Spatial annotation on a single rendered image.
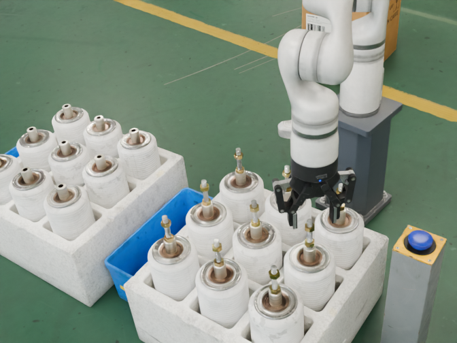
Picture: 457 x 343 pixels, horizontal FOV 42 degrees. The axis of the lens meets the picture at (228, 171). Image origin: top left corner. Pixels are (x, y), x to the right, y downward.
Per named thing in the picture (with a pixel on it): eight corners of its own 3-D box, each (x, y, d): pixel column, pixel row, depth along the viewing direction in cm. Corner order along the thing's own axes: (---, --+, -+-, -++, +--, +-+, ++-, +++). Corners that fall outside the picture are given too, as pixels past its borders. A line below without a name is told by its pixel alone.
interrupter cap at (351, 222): (317, 232, 115) (317, 229, 114) (323, 206, 120) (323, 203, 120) (356, 237, 113) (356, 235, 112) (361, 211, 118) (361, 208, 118)
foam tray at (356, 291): (240, 230, 152) (234, 176, 141) (382, 292, 133) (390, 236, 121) (138, 339, 129) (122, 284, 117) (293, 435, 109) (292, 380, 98)
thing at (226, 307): (256, 352, 116) (249, 291, 104) (207, 358, 115) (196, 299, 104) (249, 312, 123) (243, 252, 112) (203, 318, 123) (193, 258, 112)
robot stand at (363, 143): (346, 177, 165) (351, 84, 146) (392, 199, 156) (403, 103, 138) (314, 205, 157) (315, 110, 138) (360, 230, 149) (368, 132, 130)
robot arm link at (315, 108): (273, 132, 90) (329, 143, 87) (270, 40, 80) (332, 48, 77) (290, 107, 95) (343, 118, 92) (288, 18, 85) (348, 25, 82)
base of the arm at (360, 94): (353, 92, 143) (357, 26, 132) (387, 105, 138) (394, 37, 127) (331, 109, 138) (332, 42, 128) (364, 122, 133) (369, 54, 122)
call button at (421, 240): (412, 234, 104) (413, 226, 102) (434, 242, 102) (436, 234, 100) (403, 248, 101) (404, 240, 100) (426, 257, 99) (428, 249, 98)
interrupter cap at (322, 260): (336, 250, 110) (336, 248, 110) (322, 279, 105) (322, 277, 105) (298, 239, 114) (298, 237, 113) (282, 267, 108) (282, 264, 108)
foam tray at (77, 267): (91, 165, 179) (76, 116, 168) (192, 208, 160) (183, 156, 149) (-14, 246, 155) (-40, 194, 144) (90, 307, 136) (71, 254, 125)
